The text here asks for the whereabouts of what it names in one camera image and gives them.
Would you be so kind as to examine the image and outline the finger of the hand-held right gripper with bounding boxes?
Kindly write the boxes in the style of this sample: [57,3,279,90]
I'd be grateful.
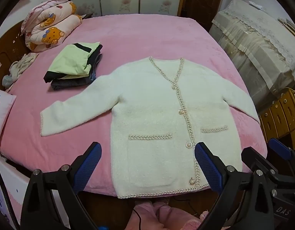
[241,147,270,173]
[268,138,295,173]

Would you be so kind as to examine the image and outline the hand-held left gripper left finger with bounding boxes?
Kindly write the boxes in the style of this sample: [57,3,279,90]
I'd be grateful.
[20,142,102,230]

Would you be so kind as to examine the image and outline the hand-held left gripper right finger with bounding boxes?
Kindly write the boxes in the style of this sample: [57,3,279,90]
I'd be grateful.
[194,142,275,230]

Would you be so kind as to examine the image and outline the white fluffy cardigan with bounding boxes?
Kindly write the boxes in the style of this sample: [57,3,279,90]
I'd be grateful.
[40,57,261,199]

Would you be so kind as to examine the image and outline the folded green and black clothes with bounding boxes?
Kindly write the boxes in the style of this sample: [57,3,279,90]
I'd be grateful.
[50,44,103,91]

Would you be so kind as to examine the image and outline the wooden bookshelf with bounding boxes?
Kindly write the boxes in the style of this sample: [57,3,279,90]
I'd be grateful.
[259,87,295,144]

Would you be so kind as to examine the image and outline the person's pink pajama legs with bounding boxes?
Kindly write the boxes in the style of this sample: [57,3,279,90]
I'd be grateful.
[126,198,210,230]

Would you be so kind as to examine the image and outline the white printed pillow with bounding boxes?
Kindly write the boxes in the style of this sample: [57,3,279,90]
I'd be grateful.
[0,89,17,145]

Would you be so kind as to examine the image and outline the folded green garment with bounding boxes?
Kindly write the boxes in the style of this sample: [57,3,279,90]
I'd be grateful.
[44,42,101,82]

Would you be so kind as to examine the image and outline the stack of books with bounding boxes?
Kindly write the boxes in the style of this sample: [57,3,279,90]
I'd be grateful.
[277,17,295,39]

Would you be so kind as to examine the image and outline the crumpled beige cloth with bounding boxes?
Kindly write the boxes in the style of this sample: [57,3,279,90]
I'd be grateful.
[1,52,39,89]

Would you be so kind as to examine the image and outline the pink bed blanket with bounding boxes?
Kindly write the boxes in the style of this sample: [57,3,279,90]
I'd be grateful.
[0,14,269,197]

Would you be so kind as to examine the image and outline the rolled cartoon bear quilt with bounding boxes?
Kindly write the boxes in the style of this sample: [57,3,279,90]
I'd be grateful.
[20,0,83,53]

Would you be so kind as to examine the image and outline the brown wooden headboard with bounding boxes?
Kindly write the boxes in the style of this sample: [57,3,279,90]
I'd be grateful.
[0,19,33,91]

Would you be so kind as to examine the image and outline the brown wooden door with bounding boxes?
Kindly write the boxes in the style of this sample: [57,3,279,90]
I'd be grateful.
[177,0,226,30]

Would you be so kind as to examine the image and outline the black cable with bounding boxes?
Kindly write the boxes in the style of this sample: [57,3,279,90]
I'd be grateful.
[133,208,144,230]

